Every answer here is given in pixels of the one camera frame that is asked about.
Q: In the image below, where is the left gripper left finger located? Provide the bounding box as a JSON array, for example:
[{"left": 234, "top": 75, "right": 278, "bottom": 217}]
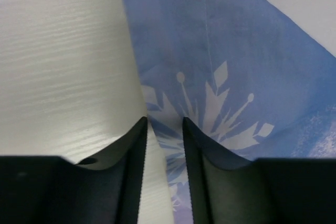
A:
[{"left": 1, "top": 117, "right": 148, "bottom": 223}]

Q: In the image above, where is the blue pink Elsa cloth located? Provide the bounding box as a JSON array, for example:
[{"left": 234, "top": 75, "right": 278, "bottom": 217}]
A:
[{"left": 123, "top": 0, "right": 335, "bottom": 223}]

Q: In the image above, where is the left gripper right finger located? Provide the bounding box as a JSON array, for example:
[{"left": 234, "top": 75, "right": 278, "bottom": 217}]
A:
[{"left": 183, "top": 118, "right": 335, "bottom": 223}]

